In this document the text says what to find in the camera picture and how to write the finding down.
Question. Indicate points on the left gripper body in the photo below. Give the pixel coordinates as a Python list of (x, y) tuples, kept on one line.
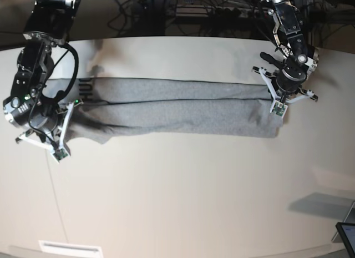
[(287, 83)]

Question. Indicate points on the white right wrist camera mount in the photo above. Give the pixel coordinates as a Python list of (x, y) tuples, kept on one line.
[(58, 153)]

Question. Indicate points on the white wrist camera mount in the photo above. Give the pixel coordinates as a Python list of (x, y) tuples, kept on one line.
[(277, 107), (58, 153)]

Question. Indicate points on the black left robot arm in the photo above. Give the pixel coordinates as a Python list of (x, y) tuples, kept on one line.
[(300, 59)]

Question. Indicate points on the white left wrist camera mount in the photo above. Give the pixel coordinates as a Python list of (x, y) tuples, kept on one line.
[(277, 107)]

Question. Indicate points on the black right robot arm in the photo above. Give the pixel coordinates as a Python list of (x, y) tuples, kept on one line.
[(47, 27)]

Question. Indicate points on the black power strip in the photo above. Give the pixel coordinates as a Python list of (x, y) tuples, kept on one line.
[(200, 11)]

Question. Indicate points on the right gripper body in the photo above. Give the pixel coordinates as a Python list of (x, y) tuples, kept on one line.
[(53, 127)]

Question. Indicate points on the grey T-shirt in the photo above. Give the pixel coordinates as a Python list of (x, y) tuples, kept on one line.
[(133, 106)]

